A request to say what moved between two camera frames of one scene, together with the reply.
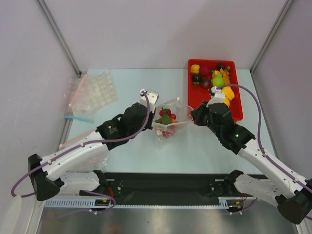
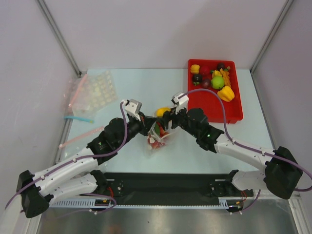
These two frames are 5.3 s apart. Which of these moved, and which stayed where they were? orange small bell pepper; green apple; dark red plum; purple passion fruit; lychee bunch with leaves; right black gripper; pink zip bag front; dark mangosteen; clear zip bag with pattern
Moved: right black gripper; lychee bunch with leaves; clear zip bag with pattern
Stayed: orange small bell pepper; purple passion fruit; pink zip bag front; dark red plum; green apple; dark mangosteen
